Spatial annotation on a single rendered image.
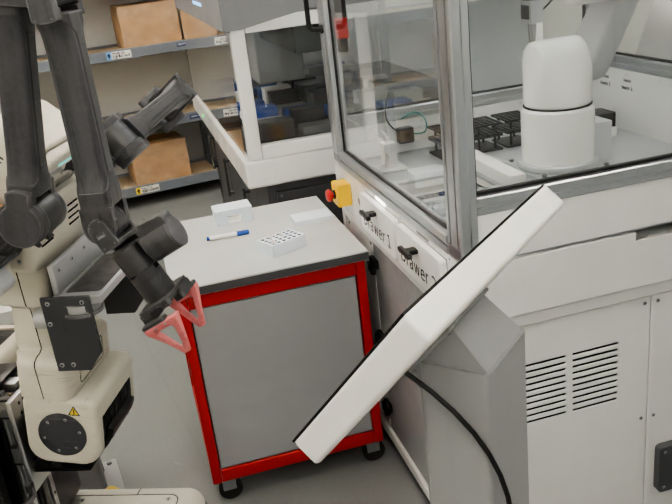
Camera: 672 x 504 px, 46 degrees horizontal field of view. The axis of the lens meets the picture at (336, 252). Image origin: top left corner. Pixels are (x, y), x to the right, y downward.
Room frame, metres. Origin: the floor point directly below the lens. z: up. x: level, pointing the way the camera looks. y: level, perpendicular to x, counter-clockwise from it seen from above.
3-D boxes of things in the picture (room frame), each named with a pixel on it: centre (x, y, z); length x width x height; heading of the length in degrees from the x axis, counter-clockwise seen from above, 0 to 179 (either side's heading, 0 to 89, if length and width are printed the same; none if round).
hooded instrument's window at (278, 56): (3.83, -0.07, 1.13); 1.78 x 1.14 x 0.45; 13
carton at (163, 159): (5.73, 1.22, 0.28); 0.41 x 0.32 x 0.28; 111
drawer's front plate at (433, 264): (1.78, -0.20, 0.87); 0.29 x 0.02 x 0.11; 13
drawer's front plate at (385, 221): (2.09, -0.13, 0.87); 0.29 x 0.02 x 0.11; 13
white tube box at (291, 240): (2.28, 0.16, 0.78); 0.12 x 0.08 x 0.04; 127
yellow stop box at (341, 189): (2.40, -0.04, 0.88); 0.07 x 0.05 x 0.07; 13
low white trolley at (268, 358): (2.41, 0.26, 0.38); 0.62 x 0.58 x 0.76; 13
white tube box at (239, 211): (2.61, 0.34, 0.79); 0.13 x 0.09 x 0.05; 104
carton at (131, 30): (5.77, 1.12, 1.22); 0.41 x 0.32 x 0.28; 111
